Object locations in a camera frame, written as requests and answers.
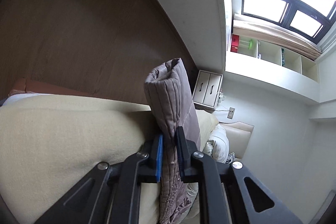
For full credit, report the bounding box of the green item in shelf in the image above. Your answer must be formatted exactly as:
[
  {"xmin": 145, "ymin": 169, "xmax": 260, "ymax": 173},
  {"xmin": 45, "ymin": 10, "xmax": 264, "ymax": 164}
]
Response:
[{"xmin": 281, "ymin": 48, "xmax": 285, "ymax": 67}]

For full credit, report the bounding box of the beige bed sheet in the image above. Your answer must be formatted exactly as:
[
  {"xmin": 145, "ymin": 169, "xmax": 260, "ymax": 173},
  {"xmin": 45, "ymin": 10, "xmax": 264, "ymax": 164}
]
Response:
[{"xmin": 0, "ymin": 94, "xmax": 220, "ymax": 224}]

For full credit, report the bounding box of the mauve quilted puffer jacket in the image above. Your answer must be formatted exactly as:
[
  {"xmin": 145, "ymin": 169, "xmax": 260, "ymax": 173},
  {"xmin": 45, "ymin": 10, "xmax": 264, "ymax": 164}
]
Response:
[{"xmin": 144, "ymin": 58, "xmax": 201, "ymax": 223}]

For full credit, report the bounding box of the white bedside drawer cabinet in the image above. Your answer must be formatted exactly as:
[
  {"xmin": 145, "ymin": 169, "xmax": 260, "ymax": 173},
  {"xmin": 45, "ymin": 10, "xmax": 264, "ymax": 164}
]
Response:
[{"xmin": 193, "ymin": 70, "xmax": 223, "ymax": 111}]

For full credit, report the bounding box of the wall power socket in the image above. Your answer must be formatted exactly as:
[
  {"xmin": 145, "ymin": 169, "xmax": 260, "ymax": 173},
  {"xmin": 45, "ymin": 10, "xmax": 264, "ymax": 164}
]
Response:
[{"xmin": 227, "ymin": 107, "xmax": 235, "ymax": 119}]

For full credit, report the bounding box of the zebra print pillow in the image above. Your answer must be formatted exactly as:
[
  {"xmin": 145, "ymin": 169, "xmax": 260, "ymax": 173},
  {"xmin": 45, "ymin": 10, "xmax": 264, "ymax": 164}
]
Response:
[{"xmin": 226, "ymin": 152, "xmax": 235, "ymax": 164}]

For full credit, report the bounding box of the white folded duvet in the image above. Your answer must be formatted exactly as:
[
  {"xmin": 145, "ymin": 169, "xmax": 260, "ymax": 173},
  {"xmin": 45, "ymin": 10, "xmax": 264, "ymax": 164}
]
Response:
[{"xmin": 203, "ymin": 124, "xmax": 230, "ymax": 163}]

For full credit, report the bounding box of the white wall shelf unit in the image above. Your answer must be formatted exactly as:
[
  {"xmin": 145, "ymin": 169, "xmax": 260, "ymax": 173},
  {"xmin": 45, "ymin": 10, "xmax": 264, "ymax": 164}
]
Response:
[{"xmin": 225, "ymin": 36, "xmax": 320, "ymax": 104}]

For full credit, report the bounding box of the green stand on shelf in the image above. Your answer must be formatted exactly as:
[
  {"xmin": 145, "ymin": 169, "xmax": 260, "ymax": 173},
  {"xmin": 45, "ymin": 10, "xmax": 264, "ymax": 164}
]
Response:
[{"xmin": 239, "ymin": 39, "xmax": 253, "ymax": 50}]

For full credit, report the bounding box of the red box on shelf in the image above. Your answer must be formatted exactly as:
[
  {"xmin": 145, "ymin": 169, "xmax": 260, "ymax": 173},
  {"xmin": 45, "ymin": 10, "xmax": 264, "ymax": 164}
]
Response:
[{"xmin": 231, "ymin": 34, "xmax": 240, "ymax": 53}]

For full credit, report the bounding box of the beige curtain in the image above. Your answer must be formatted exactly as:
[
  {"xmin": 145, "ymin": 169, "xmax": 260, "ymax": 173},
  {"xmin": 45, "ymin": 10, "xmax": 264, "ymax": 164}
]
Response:
[{"xmin": 232, "ymin": 14, "xmax": 322, "ymax": 61}]

